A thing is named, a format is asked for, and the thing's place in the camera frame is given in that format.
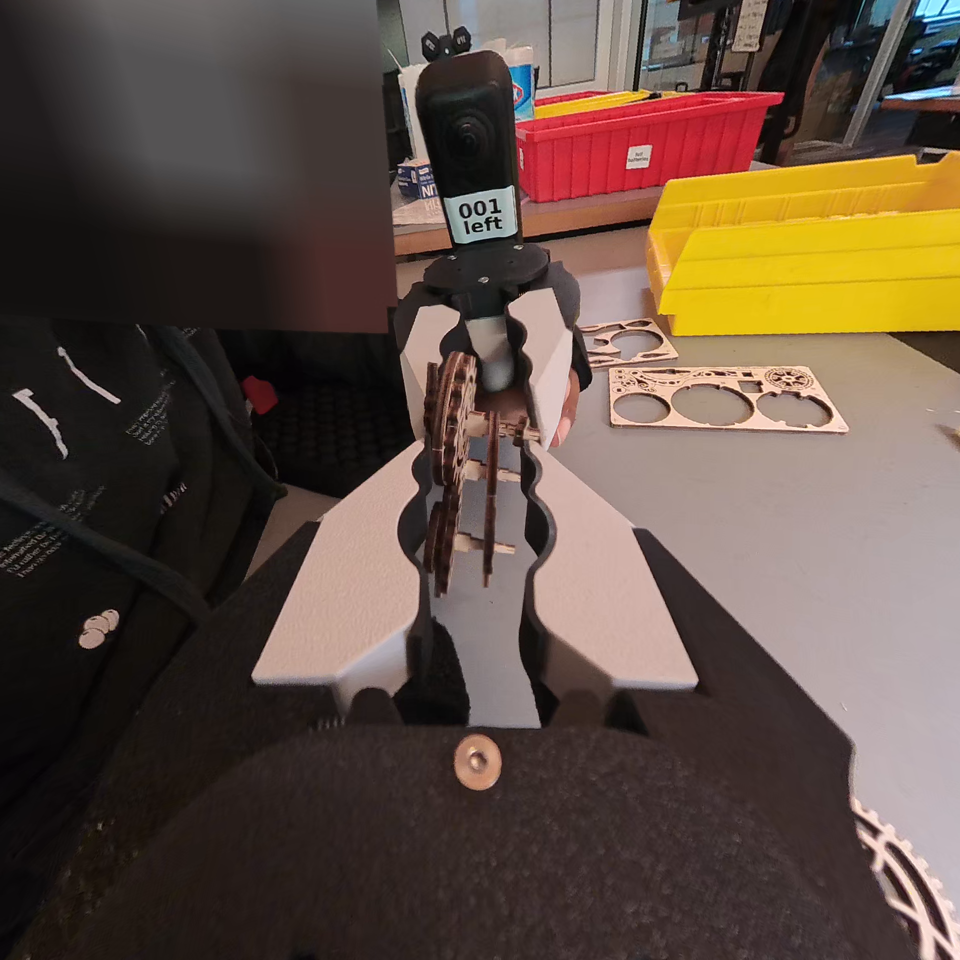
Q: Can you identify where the person's left hand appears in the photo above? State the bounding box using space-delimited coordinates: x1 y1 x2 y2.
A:
552 366 585 451

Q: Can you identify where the grey desk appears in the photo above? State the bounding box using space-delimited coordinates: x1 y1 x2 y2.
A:
247 225 960 960

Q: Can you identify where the wipes canister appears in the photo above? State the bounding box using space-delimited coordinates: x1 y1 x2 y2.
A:
510 46 537 121

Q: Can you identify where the red plastic bin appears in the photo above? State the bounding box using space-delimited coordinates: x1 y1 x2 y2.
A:
516 91 785 204

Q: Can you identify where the small punched wooden part sheet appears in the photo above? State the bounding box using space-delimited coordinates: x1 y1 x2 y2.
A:
581 318 680 370

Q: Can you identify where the yellow plastic bin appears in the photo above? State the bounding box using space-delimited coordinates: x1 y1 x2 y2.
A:
646 152 960 336

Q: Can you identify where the large punched wooden part sheet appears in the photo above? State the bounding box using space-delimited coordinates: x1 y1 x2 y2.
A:
607 365 850 435

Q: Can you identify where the wooden gear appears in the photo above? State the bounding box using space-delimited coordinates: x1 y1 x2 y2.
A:
853 798 960 960

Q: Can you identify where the black bumpy armrest pad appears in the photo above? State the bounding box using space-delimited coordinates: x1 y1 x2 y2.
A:
225 330 414 500

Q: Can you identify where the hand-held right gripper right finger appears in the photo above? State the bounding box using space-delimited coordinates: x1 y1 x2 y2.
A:
521 442 702 726

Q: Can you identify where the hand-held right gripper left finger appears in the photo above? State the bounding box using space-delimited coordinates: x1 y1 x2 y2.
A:
251 438 438 723

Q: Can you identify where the blue glove box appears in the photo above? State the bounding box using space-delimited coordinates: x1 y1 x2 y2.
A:
396 159 444 200

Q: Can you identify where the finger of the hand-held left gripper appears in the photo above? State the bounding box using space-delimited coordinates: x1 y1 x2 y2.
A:
504 288 577 451
401 306 462 444

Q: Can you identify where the wooden gear clock assembly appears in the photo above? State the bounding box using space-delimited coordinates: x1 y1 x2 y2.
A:
421 351 543 600

